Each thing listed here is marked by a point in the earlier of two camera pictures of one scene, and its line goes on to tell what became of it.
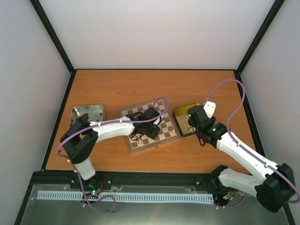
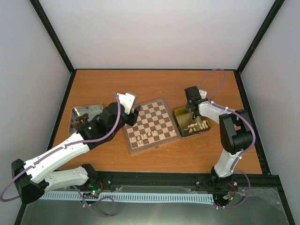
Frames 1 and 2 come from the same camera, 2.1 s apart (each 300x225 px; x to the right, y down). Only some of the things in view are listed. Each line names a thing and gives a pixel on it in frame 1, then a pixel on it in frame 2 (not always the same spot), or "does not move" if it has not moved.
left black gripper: [153, 135] to [133, 120]
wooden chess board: [168, 131] does not move
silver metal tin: [94, 112] does not move
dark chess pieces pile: [85, 116] does not move
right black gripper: [190, 123] to [187, 106]
